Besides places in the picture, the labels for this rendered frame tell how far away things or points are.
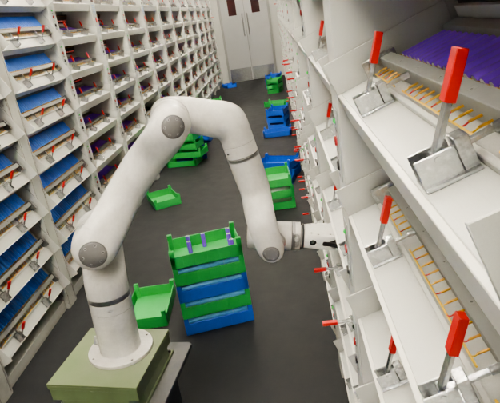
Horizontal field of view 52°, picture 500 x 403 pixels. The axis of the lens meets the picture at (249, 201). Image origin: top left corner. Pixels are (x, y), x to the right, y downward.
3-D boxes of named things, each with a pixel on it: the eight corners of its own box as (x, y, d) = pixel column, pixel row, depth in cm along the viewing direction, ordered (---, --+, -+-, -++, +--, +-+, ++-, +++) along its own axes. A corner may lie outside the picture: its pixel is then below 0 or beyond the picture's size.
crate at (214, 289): (179, 304, 215) (176, 287, 212) (177, 282, 233) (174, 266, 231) (249, 288, 219) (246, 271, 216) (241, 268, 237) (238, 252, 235)
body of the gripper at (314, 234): (300, 231, 145) (339, 233, 144) (298, 217, 154) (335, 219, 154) (298, 255, 147) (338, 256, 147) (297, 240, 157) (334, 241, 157)
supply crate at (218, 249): (172, 270, 209) (168, 253, 206) (170, 250, 228) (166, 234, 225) (243, 254, 213) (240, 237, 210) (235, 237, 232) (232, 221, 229)
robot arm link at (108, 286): (86, 310, 140) (66, 231, 132) (90, 279, 157) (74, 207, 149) (130, 301, 142) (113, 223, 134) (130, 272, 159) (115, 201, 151)
